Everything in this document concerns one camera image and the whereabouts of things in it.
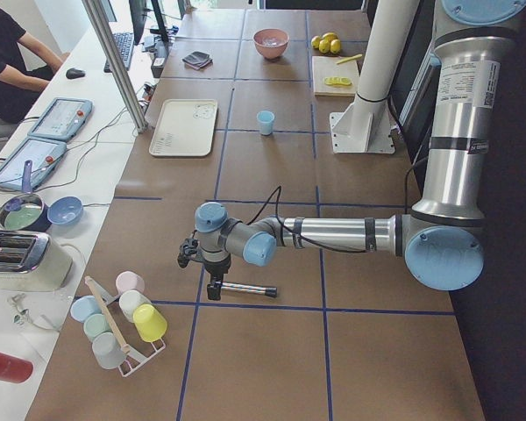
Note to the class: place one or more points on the folded grey cloth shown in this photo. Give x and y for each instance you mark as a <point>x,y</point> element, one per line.
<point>197,60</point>

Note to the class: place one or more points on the green cup in rack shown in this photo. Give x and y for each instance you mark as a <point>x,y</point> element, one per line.
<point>95,325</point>

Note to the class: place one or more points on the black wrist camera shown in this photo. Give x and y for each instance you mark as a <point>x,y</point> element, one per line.
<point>189,251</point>

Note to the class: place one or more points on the red bottle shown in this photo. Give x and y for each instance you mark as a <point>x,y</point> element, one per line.
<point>14,369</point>

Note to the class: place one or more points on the white wire rack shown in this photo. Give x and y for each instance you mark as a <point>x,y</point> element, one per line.
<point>139,355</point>

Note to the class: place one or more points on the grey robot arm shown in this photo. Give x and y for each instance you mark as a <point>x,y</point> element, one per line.
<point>438,236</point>

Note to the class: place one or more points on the black computer mouse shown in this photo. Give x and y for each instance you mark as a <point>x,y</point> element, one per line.
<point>75,73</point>

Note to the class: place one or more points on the yellow cup in rack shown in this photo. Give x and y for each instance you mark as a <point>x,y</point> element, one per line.
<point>149,322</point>

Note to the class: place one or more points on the aluminium frame post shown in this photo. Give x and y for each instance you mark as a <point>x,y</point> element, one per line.
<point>101,26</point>

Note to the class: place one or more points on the cream toaster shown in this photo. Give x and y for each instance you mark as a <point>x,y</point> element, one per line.
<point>32,262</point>

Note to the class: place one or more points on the pink object in rack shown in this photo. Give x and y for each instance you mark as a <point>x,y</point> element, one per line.
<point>129,280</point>

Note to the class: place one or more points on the seated person black shirt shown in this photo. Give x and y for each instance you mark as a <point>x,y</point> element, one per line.
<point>20,87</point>

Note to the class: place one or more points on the yellow-green plastic knife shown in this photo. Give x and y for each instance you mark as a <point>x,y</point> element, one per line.
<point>348,59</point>

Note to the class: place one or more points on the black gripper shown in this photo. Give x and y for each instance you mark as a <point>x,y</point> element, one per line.
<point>214,267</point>

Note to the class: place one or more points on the light blue plastic cup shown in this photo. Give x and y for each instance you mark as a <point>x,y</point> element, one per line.
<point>265,121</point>

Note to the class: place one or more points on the pile of clear ice cubes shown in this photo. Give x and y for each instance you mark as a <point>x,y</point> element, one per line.
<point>271,41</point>

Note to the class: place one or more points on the cream bear serving tray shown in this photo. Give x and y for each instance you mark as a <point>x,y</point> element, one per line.
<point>185,128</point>

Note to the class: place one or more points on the black keyboard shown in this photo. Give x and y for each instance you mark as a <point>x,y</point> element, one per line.
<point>124,42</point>

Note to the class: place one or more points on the teach pendant tablet near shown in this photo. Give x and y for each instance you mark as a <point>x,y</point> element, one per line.
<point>45,155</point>

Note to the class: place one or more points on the wooden rack handle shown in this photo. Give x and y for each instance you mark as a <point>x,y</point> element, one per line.
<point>91,283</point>

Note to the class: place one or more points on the whole yellow lemon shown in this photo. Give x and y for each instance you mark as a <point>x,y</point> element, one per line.
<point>335,46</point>
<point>329,36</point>
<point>315,42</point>
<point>324,46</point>

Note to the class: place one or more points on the pink bowl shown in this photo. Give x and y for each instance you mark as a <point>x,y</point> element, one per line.
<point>270,53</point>

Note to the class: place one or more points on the blue bowl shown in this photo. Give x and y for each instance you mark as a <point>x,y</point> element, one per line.
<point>65,211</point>

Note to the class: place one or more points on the teach pendant tablet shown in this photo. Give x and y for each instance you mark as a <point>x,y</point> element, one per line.
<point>45,155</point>
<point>62,119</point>

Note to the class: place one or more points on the teach pendant tablet far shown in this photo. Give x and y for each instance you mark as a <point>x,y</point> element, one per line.
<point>62,119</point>

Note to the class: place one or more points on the saucepan with blue handle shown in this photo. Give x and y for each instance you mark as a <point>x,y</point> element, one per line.
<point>26,211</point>

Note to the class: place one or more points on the steel muddler black tip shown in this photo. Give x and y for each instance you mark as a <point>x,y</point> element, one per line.
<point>250,289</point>

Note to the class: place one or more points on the blue cup in rack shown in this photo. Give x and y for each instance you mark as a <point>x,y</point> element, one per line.
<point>83,308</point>

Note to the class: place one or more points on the grey cup in rack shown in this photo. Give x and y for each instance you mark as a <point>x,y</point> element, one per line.
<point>107,351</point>

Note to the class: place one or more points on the cream cup in rack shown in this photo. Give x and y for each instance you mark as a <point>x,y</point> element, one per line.
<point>129,301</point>

